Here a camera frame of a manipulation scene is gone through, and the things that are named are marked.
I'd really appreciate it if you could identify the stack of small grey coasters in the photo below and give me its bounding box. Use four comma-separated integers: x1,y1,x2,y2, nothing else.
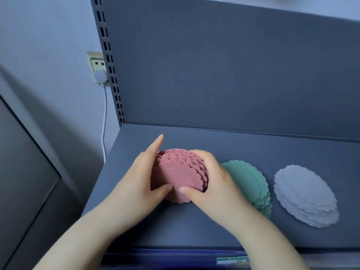
273,165,340,228

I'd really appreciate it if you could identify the person's right hand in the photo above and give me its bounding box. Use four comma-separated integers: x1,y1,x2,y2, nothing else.
178,149,254,230

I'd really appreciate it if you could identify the beige wall socket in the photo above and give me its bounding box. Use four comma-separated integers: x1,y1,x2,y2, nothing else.
85,51,107,74

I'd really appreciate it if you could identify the person's left hand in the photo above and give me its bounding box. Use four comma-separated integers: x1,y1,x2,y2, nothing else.
99,134,174,231

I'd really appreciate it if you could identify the dark blue shelf back panel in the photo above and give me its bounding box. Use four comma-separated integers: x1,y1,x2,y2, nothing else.
98,0,360,143

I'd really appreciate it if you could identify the clear shelf edge rail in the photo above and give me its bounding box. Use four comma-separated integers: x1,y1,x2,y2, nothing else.
97,246,360,270

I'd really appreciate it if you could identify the thin white cable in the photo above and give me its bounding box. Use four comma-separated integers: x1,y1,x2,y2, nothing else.
100,84,109,165

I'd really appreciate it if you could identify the black slotted shelf upright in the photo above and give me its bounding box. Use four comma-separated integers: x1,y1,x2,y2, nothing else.
89,0,126,128

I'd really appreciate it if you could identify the person's left forearm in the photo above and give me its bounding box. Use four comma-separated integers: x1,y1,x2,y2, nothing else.
32,205,147,270

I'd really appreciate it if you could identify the stack of green coasters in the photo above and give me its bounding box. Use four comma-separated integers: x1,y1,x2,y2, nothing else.
219,160,273,219

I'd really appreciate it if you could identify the white power plug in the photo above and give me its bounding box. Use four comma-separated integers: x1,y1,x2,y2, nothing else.
93,69,109,88

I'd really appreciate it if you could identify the grey door panel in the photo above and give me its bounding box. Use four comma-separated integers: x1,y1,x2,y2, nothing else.
0,95,62,270

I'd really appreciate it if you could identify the pale grey door frame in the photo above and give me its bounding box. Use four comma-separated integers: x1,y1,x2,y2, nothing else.
0,66,85,270

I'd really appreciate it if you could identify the green white shelf label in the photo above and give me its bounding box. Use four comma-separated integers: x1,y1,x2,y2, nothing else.
216,255,250,266

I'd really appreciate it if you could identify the stack of pink coasters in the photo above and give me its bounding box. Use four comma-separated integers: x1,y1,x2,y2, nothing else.
150,148,209,204

